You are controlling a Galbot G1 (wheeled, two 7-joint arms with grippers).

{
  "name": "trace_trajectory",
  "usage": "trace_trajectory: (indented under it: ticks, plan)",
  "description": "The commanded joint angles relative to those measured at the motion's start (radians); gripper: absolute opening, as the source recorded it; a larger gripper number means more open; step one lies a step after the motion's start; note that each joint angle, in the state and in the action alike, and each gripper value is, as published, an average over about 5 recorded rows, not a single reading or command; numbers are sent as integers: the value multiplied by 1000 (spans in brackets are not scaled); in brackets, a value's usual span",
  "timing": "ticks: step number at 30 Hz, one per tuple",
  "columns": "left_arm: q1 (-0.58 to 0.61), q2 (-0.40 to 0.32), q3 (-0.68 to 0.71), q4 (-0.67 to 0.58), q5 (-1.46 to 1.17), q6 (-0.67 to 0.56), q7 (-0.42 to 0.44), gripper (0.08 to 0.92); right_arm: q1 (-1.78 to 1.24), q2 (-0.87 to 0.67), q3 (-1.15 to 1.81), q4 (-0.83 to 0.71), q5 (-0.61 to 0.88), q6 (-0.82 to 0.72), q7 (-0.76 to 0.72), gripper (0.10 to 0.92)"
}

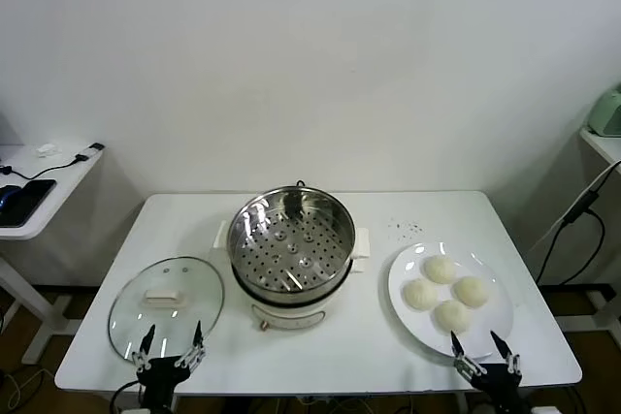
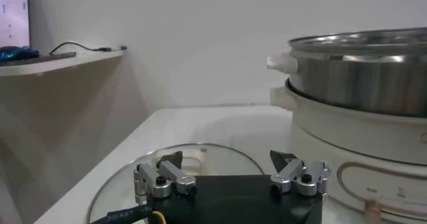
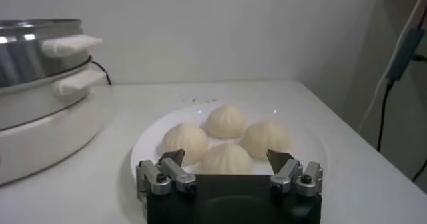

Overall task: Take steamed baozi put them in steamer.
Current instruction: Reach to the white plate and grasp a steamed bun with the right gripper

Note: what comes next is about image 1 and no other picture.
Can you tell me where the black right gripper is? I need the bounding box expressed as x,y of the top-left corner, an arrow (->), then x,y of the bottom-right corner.
449,330 -> 533,414

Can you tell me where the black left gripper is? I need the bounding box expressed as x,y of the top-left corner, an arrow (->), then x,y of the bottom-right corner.
131,320 -> 208,414

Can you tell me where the white steamed baozi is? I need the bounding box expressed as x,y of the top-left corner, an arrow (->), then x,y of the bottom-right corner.
422,253 -> 458,285
451,275 -> 489,308
402,277 -> 440,311
433,299 -> 473,336

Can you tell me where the round glass pot lid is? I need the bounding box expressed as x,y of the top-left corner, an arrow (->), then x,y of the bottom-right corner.
107,255 -> 226,366

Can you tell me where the stainless steel steamer basket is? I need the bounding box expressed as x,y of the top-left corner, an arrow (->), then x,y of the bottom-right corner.
212,185 -> 373,300

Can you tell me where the large white plate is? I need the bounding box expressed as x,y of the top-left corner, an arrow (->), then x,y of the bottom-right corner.
386,241 -> 515,360

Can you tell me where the white electric cooker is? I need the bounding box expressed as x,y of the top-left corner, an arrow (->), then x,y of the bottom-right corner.
208,239 -> 371,334

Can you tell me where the white side table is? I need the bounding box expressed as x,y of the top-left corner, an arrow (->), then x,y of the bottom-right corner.
0,143 -> 105,366

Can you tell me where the blue computer mouse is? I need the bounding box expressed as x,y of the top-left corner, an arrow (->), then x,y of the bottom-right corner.
0,184 -> 23,214

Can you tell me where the white shelf table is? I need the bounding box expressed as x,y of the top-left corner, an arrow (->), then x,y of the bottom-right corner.
579,126 -> 621,175

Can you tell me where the pale green appliance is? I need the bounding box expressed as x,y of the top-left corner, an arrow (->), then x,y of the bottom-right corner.
586,85 -> 621,138

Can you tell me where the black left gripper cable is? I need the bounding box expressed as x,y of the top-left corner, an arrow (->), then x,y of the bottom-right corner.
114,378 -> 143,414

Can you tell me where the thin pale floor cable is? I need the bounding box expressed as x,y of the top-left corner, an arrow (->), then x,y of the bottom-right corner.
0,366 -> 50,411

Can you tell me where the black power adapter cable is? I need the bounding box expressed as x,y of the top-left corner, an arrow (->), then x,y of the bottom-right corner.
536,190 -> 607,285

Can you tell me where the white cable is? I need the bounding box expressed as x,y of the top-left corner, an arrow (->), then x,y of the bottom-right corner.
528,160 -> 621,253

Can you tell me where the black cable with adapter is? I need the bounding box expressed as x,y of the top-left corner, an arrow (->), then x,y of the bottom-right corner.
0,142 -> 106,181

